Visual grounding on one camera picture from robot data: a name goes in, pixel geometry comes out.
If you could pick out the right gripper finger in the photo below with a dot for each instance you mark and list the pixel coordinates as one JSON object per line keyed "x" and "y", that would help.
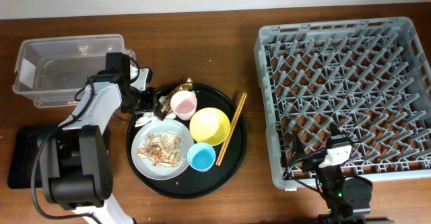
{"x": 336, "y": 134}
{"x": 297, "y": 149}

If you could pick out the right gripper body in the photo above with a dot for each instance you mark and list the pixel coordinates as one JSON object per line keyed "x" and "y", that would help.
{"x": 313, "y": 163}

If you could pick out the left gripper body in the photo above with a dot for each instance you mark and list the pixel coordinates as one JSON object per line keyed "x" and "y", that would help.
{"x": 143, "y": 100}

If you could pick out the white napkin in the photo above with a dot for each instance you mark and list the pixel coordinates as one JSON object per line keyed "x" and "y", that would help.
{"x": 151, "y": 117}

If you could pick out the brown snack wrapper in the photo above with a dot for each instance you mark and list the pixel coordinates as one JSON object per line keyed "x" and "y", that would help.
{"x": 164, "y": 107}

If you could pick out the pink cup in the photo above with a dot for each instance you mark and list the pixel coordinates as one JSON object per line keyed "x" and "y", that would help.
{"x": 184, "y": 104}

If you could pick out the yellow bowl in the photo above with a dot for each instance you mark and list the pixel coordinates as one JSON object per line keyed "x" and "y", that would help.
{"x": 210, "y": 125}

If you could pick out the blue cup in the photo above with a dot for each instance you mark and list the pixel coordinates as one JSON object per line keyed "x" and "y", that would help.
{"x": 201, "y": 157}

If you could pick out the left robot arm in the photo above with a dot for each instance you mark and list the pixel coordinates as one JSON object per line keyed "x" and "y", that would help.
{"x": 72, "y": 175}

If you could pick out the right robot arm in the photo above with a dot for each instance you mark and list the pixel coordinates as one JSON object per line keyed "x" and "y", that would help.
{"x": 347, "y": 197}

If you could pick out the grey dishwasher rack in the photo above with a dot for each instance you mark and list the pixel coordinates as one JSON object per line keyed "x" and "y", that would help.
{"x": 370, "y": 77}

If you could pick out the food scraps with rice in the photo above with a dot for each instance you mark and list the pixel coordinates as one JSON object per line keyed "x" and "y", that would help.
{"x": 161, "y": 149}

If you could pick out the grey plate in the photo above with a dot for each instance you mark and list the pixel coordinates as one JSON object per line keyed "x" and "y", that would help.
{"x": 144, "y": 166}

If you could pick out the clear plastic bin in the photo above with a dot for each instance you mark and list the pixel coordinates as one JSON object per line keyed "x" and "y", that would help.
{"x": 49, "y": 71}

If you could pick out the round black serving tray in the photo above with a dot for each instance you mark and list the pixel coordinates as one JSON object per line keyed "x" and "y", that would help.
{"x": 191, "y": 183}

